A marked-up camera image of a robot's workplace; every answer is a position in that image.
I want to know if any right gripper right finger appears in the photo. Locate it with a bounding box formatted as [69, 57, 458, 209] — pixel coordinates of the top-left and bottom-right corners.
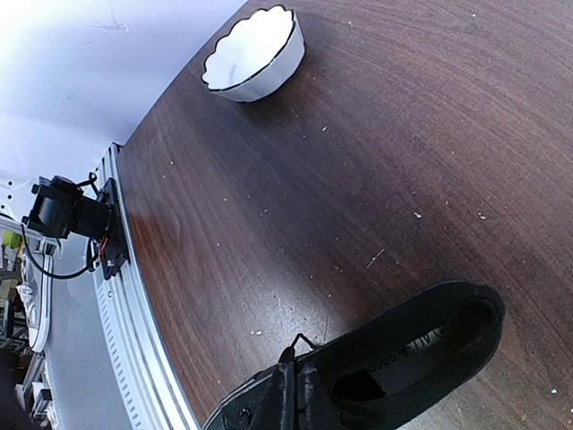
[296, 365, 344, 430]

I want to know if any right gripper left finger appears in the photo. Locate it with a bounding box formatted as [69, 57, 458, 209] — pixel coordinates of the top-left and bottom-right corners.
[248, 362, 297, 430]

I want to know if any black canvas shoe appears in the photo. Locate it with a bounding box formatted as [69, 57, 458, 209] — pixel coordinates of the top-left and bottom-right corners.
[205, 280, 505, 429]

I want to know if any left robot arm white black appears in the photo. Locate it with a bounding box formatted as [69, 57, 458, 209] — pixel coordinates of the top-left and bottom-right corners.
[21, 176, 113, 240]

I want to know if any white scalloped bowl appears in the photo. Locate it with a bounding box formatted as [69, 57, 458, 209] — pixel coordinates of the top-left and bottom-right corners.
[201, 4, 305, 103]

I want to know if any front aluminium rail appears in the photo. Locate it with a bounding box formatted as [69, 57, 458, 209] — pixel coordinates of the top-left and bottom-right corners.
[94, 143, 201, 429]

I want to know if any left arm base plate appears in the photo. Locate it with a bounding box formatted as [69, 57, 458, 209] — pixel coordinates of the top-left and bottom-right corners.
[98, 177, 129, 280]

